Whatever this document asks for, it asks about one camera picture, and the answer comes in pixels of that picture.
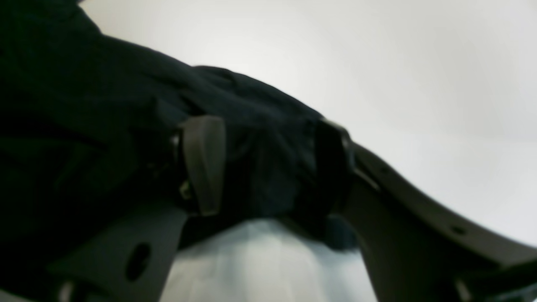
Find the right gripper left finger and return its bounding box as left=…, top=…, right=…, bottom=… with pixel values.
left=46, top=115, right=226, bottom=302

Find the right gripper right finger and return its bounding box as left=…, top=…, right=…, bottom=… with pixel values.
left=315, top=119, right=537, bottom=302

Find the black t-shirt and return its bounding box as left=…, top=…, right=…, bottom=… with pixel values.
left=1, top=0, right=357, bottom=255

